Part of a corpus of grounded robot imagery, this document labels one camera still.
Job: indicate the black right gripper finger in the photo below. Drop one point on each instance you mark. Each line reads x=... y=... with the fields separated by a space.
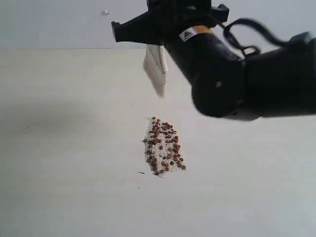
x=141 y=29

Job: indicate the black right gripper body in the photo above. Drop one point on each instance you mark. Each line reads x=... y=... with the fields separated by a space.
x=173 y=17

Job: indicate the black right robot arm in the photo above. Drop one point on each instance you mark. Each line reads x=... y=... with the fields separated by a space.
x=226 y=81

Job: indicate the wide white bristle paintbrush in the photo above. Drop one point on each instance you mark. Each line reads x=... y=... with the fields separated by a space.
x=155 y=66

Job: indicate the brown pellets and rice pile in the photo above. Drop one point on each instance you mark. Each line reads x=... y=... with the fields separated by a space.
x=163 y=151

